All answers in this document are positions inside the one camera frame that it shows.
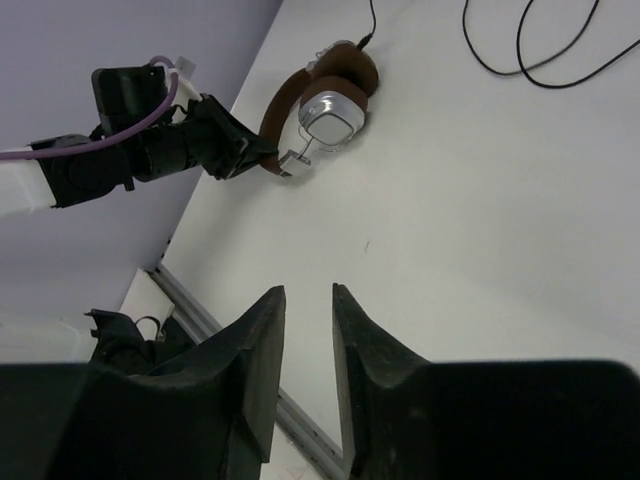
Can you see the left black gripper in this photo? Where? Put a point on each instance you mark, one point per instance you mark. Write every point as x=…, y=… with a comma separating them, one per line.
x=201, y=133

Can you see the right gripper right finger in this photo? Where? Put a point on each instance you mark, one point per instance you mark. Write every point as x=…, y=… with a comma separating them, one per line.
x=404, y=417

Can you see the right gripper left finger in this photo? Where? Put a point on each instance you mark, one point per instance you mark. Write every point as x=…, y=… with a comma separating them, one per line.
x=181, y=420

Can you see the brown silver headphones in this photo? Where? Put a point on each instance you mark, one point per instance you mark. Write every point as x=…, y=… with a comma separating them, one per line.
x=331, y=93

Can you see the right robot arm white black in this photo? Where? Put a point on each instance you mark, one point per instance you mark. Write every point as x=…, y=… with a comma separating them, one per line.
x=125, y=345

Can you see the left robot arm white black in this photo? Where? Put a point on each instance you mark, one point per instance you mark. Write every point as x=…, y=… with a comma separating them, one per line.
x=68, y=170

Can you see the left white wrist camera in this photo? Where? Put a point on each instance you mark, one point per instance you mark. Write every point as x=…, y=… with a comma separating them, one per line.
x=184, y=68

